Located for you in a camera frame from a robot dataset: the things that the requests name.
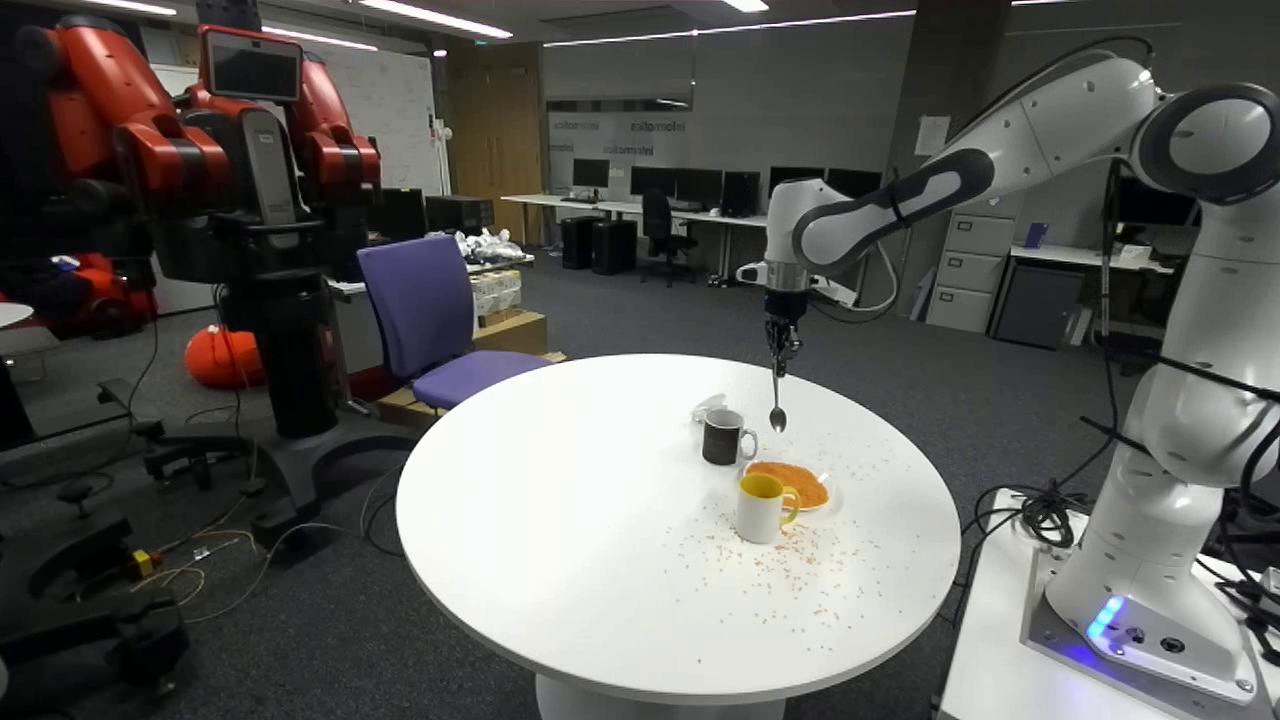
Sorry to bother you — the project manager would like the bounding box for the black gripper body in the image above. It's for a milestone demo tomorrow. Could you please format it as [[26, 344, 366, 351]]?
[[761, 287, 813, 330]]

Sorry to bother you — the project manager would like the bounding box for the black mug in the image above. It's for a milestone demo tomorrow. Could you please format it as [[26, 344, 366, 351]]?
[[698, 401, 763, 472]]

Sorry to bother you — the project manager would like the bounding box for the white mug yellow inside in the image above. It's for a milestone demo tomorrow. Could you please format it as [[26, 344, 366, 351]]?
[[734, 469, 800, 549]]

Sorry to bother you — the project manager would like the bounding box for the black office chair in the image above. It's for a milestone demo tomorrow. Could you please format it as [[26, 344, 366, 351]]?
[[639, 191, 701, 287]]

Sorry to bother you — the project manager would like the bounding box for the white file cabinet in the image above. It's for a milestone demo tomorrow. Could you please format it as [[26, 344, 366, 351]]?
[[919, 206, 1028, 337]]

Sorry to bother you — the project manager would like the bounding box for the white paper notice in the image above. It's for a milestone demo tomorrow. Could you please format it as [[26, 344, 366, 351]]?
[[914, 112, 955, 161]]

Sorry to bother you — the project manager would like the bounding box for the large cardboard box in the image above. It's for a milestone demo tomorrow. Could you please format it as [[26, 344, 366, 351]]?
[[471, 308, 554, 359]]

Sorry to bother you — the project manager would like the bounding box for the long office desk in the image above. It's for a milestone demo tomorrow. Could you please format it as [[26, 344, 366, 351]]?
[[498, 189, 778, 290]]

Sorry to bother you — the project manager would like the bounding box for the dark side desk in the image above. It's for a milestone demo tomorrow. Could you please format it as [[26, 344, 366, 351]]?
[[992, 238, 1183, 351]]

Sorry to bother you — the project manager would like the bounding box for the white printed carton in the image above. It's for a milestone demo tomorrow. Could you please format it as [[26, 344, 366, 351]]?
[[467, 262, 530, 322]]

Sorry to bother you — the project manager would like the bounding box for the brown wooden door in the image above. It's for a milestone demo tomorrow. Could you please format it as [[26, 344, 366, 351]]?
[[446, 41, 550, 253]]

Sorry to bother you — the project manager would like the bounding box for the white robot mounting platform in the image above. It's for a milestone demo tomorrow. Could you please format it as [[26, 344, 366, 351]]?
[[936, 482, 1280, 720]]

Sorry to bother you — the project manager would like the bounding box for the purple office chair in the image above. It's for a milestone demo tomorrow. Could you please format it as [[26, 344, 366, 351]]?
[[353, 232, 554, 417]]

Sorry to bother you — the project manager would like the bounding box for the white whiteboard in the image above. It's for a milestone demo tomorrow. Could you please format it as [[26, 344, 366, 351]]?
[[312, 49, 456, 201]]

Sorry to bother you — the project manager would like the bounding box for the orange pumpkin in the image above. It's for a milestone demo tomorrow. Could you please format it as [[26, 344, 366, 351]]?
[[180, 319, 267, 395]]

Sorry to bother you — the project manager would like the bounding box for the black wheeled floor base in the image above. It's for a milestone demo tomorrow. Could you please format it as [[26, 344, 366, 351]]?
[[0, 513, 198, 703]]

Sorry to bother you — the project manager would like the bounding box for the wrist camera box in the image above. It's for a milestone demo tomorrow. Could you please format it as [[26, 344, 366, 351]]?
[[803, 266, 860, 311]]

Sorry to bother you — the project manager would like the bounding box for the black cable bundle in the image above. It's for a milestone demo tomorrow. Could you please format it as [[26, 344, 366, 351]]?
[[962, 477, 1076, 553]]

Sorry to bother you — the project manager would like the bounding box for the white table pedestal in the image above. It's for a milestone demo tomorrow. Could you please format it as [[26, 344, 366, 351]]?
[[532, 669, 793, 720]]

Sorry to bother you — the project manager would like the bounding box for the yellow floor cable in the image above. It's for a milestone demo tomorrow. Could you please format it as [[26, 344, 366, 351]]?
[[130, 525, 263, 605]]

